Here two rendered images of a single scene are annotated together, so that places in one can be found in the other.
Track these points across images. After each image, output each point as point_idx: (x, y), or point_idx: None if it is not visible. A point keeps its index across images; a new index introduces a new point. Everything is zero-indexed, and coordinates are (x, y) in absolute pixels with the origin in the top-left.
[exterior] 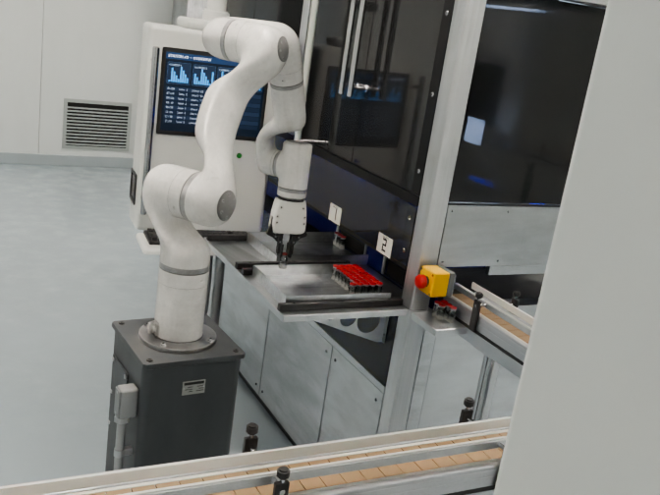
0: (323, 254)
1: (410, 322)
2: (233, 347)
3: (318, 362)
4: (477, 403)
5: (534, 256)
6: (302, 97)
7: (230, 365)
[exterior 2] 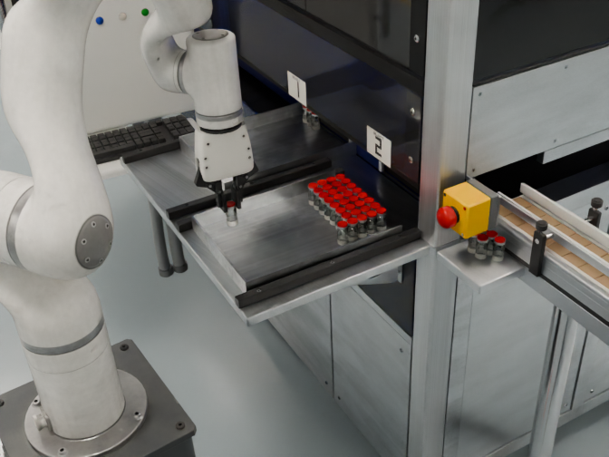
0: (292, 150)
1: (436, 263)
2: (176, 415)
3: None
4: (551, 361)
5: (608, 116)
6: None
7: (177, 451)
